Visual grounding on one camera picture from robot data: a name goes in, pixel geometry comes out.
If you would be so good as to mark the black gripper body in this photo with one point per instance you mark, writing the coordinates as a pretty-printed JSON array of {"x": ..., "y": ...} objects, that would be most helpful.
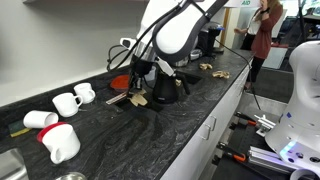
[{"x": 142, "y": 67}]

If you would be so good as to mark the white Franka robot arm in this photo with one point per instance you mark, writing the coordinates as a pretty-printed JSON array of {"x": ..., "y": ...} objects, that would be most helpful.
[{"x": 300, "y": 116}]

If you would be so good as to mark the recessed countertop bin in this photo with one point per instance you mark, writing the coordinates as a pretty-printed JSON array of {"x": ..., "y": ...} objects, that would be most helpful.
[
  {"x": 190, "y": 78},
  {"x": 143, "y": 111}
]

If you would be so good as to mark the red lidded container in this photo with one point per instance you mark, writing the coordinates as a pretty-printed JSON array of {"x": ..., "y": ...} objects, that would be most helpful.
[{"x": 120, "y": 82}]

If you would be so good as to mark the striped flat strip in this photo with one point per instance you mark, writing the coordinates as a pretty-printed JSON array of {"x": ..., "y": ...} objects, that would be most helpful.
[{"x": 115, "y": 99}]

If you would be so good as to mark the black gooseneck kettle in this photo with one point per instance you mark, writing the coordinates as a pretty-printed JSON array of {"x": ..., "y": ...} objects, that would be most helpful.
[{"x": 165, "y": 90}]

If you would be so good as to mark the small crumpled brown paper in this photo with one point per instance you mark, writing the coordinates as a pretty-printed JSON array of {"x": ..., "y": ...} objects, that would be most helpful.
[{"x": 177, "y": 82}]

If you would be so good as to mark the stainless steel carafe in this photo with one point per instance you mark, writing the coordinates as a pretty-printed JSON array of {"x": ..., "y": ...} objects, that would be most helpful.
[{"x": 182, "y": 62}]

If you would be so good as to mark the black pod coffee machine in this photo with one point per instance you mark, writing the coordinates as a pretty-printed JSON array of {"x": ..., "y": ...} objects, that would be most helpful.
[{"x": 210, "y": 36}]

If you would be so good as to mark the white upper cabinet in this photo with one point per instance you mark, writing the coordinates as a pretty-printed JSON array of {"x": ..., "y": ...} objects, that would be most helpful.
[{"x": 83, "y": 1}]

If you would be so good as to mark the white cabinet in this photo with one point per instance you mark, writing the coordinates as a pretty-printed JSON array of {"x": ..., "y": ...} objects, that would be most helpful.
[
  {"x": 193, "y": 156},
  {"x": 83, "y": 1}
]

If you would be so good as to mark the white lower cabinet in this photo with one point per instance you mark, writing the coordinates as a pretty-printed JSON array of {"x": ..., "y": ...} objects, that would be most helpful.
[{"x": 193, "y": 156}]

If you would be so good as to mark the white mug with red rim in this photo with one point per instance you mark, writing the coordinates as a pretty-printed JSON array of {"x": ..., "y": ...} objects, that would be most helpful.
[{"x": 63, "y": 142}]

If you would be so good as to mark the plain white cup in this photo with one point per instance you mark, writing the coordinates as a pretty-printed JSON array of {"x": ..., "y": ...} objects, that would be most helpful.
[{"x": 38, "y": 119}]

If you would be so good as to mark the black and orange clamp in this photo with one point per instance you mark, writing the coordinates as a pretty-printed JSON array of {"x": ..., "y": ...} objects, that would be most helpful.
[
  {"x": 251, "y": 122},
  {"x": 238, "y": 157}
]

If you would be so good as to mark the black perforated robot table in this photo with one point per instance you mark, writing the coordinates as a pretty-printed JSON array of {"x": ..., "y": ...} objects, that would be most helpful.
[{"x": 246, "y": 136}]

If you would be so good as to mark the yellow and green sponge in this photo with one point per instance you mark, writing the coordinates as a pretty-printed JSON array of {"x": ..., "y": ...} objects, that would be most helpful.
[{"x": 16, "y": 129}]

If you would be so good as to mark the person in red cardigan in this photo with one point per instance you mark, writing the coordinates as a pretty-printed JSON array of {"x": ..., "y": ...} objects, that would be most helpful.
[{"x": 263, "y": 36}]

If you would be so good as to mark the white box with red top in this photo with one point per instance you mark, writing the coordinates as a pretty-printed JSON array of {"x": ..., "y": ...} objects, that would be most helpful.
[{"x": 276, "y": 56}]

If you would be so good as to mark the aluminium extrusion bar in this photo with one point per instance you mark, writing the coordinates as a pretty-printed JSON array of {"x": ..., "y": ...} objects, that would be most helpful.
[{"x": 263, "y": 156}]

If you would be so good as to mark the white board panel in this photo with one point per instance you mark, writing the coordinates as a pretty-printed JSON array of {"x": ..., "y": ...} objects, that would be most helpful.
[{"x": 279, "y": 23}]

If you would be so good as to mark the stainless steel sink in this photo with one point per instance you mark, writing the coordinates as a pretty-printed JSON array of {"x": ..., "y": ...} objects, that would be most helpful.
[{"x": 11, "y": 165}]

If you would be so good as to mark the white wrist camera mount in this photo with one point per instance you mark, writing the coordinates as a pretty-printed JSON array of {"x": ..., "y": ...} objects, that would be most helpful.
[{"x": 165, "y": 66}]

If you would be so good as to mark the wooden wall trim post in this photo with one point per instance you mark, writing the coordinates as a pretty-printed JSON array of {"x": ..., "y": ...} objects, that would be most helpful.
[{"x": 225, "y": 30}]

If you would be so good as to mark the metal bracket piece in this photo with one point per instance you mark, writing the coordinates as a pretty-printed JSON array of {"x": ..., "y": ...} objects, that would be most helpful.
[{"x": 265, "y": 124}]

